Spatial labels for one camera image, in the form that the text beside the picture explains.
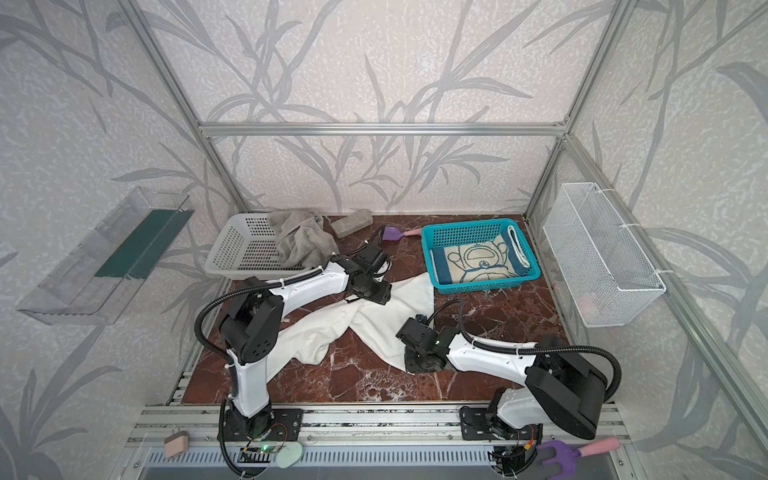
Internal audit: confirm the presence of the white perforated plastic basket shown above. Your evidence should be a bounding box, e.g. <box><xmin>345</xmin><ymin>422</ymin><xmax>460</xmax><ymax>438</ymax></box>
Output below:
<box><xmin>204</xmin><ymin>213</ymin><xmax>306</xmax><ymax>281</ymax></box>

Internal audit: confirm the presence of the aluminium front rail frame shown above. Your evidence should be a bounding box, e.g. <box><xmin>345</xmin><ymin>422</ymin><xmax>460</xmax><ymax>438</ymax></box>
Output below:
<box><xmin>110</xmin><ymin>403</ymin><xmax>652</xmax><ymax>480</ymax></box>

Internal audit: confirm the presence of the brown square block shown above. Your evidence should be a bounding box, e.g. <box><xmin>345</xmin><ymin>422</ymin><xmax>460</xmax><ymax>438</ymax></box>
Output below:
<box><xmin>164</xmin><ymin>431</ymin><xmax>189</xmax><ymax>460</ymax></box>

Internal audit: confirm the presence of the grey sponge block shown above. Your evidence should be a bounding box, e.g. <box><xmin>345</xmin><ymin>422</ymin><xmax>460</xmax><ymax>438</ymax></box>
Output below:
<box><xmin>331</xmin><ymin>209</ymin><xmax>373</xmax><ymax>239</ymax></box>

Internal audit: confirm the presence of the pale green oval disc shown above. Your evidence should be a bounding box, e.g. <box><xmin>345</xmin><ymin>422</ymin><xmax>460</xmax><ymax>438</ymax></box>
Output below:
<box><xmin>275</xmin><ymin>442</ymin><xmax>304</xmax><ymax>469</ymax></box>

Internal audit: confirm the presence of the teal plastic basket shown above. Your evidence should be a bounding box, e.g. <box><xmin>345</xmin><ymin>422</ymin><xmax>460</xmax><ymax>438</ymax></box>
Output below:
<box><xmin>419</xmin><ymin>217</ymin><xmax>541</xmax><ymax>296</ymax></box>

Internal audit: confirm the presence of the purple pink toy fork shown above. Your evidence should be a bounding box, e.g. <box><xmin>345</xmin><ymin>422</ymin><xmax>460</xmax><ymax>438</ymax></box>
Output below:
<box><xmin>537</xmin><ymin>437</ymin><xmax>621</xmax><ymax>480</ymax></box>

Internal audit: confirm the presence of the purple pink toy spatula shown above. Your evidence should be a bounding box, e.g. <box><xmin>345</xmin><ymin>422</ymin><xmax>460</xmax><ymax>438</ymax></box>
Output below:
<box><xmin>381</xmin><ymin>226</ymin><xmax>422</xmax><ymax>242</ymax></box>

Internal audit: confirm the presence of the grey towel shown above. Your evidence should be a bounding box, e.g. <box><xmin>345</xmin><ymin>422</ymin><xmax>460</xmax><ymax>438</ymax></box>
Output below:
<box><xmin>267</xmin><ymin>210</ymin><xmax>338</xmax><ymax>268</ymax></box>

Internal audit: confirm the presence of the white wire mesh basket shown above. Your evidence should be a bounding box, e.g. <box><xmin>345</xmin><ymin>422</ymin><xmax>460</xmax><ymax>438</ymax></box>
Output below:
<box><xmin>543</xmin><ymin>182</ymin><xmax>666</xmax><ymax>328</ymax></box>

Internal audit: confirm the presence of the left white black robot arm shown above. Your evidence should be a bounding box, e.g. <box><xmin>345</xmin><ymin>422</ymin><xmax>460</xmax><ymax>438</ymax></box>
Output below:
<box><xmin>193</xmin><ymin>244</ymin><xmax>392</xmax><ymax>422</ymax></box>

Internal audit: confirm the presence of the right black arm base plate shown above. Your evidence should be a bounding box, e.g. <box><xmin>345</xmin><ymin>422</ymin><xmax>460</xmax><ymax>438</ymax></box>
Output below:
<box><xmin>459</xmin><ymin>406</ymin><xmax>542</xmax><ymax>442</ymax></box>

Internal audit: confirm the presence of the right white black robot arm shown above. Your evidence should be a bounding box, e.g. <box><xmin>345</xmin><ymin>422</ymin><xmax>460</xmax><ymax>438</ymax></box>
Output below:
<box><xmin>396</xmin><ymin>315</ymin><xmax>622</xmax><ymax>440</ymax></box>

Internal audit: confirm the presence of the clear acrylic wall shelf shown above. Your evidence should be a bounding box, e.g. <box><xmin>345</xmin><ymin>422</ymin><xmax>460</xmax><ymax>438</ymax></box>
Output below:
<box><xmin>17</xmin><ymin>187</ymin><xmax>194</xmax><ymax>326</ymax></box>

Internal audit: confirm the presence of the white towel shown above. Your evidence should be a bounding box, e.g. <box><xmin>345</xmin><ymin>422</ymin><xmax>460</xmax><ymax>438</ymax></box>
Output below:
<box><xmin>267</xmin><ymin>273</ymin><xmax>434</xmax><ymax>379</ymax></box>

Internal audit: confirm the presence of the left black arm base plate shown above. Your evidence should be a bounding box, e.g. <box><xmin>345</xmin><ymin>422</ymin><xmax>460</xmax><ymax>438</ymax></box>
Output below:
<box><xmin>217</xmin><ymin>408</ymin><xmax>304</xmax><ymax>442</ymax></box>

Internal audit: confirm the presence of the blue beige Doraemon towel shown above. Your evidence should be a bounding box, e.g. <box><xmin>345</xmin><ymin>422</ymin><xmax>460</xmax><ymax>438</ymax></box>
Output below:
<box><xmin>428</xmin><ymin>223</ymin><xmax>534</xmax><ymax>285</ymax></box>

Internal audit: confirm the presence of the small green circuit board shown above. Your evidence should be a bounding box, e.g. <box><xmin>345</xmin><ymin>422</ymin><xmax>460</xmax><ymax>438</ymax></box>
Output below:
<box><xmin>241</xmin><ymin>444</ymin><xmax>283</xmax><ymax>462</ymax></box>

